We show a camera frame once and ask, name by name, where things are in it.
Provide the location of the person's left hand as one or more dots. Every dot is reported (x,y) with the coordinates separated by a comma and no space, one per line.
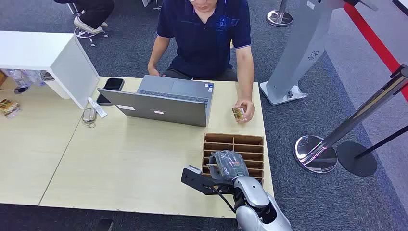
(248,106)

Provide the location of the person's right hand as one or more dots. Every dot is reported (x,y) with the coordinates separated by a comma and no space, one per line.
(153,71)

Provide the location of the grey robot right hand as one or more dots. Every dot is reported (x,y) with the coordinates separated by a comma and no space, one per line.
(229,164)

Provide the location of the gold printed card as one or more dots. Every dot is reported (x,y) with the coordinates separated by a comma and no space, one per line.
(238,113)

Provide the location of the person's left forearm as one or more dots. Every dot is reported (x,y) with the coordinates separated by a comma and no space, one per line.
(246,79)

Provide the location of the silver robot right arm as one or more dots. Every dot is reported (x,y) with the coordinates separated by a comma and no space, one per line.
(253,194)

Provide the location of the person's right forearm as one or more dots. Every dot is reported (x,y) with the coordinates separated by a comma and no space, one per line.
(157,52)

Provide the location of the brown wooden card organizer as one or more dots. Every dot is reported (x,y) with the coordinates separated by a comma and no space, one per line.
(248,148)

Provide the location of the seated person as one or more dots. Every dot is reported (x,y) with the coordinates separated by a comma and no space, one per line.
(94,12)

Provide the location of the grey laptop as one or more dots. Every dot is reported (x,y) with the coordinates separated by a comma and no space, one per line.
(165,110)

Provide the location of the black smartphone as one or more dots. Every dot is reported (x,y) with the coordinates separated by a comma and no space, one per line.
(112,85)

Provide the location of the clear plastic bag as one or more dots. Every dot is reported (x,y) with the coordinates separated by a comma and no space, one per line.
(298,93)

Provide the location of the white tube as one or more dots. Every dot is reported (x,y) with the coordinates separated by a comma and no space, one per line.
(97,107)

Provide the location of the chrome stool base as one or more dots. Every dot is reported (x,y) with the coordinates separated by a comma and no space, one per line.
(86,34)

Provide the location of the grey kiosk stand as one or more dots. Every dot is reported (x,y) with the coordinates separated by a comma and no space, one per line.
(302,47)

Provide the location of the white shelf unit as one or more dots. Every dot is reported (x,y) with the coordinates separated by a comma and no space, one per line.
(67,68)

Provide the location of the chrome stanchion with red belt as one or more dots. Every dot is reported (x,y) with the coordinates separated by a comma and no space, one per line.
(350,122)

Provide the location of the round grey lid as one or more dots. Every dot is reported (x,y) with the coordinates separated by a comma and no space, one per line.
(47,76)

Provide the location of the black stanchion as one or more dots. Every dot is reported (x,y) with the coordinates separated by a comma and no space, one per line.
(355,159)

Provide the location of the clear plastic bottles pack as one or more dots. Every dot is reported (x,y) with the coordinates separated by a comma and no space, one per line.
(20,77)

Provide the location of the black object on floor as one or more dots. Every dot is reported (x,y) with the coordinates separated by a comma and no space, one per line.
(105,224)

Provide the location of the red barrier belt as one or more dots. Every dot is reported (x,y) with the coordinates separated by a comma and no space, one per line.
(366,32)

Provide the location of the brown snack packet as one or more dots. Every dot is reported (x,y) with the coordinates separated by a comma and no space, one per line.
(8,107)

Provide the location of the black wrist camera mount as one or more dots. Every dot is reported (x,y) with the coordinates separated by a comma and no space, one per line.
(197,182)

